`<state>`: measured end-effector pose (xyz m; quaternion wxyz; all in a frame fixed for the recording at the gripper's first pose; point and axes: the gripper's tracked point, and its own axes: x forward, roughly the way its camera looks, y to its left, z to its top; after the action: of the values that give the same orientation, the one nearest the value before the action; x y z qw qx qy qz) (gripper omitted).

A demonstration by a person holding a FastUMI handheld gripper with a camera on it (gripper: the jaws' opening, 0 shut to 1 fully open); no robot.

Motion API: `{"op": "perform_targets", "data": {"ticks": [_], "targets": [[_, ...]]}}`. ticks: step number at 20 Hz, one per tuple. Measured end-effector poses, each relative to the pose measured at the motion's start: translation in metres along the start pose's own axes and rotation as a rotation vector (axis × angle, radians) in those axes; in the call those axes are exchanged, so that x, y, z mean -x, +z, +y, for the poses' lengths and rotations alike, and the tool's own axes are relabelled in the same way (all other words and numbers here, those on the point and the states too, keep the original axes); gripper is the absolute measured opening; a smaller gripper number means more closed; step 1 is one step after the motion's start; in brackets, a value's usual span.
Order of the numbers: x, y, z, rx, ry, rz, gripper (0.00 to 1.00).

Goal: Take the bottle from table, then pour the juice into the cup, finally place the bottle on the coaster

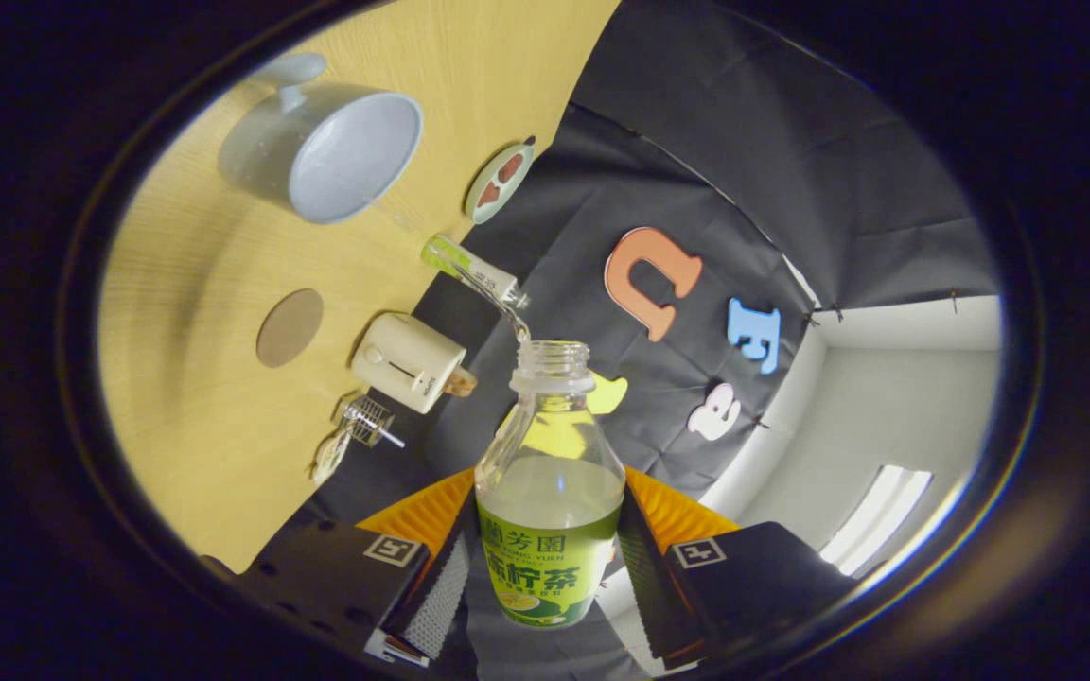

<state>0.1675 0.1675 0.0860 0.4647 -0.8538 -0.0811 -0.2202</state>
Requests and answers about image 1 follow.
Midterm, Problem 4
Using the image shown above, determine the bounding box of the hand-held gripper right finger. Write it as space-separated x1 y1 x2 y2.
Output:
616 465 858 668

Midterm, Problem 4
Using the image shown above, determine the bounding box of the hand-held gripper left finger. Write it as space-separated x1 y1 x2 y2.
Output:
200 465 482 668

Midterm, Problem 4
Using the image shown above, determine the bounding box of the green label juice bottle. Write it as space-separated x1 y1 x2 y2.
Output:
474 340 626 629

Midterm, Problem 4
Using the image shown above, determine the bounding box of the round brown coaster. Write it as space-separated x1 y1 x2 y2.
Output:
255 288 325 369

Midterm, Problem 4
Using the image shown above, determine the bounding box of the white cup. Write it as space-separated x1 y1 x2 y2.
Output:
217 53 425 226

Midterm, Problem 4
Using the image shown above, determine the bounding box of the slim green drink bottle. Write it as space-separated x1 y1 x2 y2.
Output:
421 235 532 313

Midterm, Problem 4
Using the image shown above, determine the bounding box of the white toaster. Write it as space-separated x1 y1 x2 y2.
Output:
350 312 468 415

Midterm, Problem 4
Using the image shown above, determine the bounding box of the ceiling light panel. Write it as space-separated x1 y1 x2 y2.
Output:
819 465 934 578

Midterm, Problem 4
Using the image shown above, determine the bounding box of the wooden table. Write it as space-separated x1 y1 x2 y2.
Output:
96 0 622 573

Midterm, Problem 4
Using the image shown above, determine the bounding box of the grey plate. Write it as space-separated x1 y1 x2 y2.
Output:
465 137 536 225

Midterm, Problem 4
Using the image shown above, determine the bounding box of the wire utensil holder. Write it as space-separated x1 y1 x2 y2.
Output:
342 394 395 448

